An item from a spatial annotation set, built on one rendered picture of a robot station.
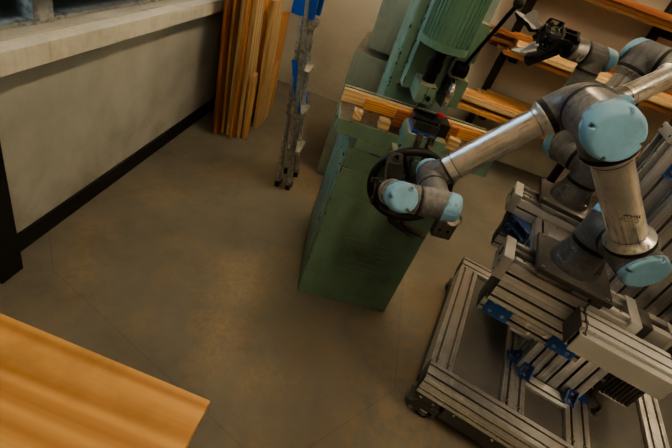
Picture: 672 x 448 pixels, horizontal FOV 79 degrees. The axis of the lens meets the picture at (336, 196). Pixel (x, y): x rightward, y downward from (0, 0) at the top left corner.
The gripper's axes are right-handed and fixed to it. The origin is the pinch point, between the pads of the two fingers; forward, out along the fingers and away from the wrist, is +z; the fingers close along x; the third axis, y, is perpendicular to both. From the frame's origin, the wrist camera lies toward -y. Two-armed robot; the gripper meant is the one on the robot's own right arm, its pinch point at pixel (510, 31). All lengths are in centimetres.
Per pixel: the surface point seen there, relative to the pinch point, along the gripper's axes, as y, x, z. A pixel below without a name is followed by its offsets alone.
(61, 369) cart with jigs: -1, 123, 91
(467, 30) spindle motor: -4.3, 1.2, 12.9
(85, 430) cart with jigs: 5, 132, 81
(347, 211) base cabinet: -57, 57, 30
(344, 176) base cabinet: -46, 47, 36
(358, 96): -37, 17, 39
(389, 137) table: -30, 34, 25
